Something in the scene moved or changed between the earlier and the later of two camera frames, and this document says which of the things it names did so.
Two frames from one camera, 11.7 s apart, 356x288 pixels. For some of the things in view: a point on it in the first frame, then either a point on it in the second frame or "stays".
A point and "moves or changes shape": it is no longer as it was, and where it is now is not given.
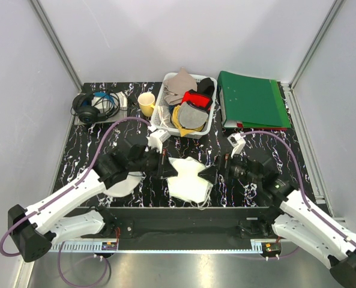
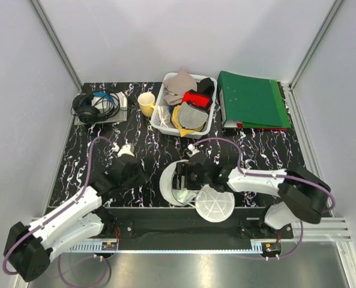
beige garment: (176, 86) stays
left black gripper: (168, 170) -> (143, 177)
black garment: (206, 86) stays
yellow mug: (146, 101) stays
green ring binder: (250, 102) stays
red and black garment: (199, 101) stays
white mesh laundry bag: (126, 186) moves or changes shape
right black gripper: (211, 173) -> (184, 168)
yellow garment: (184, 131) stays
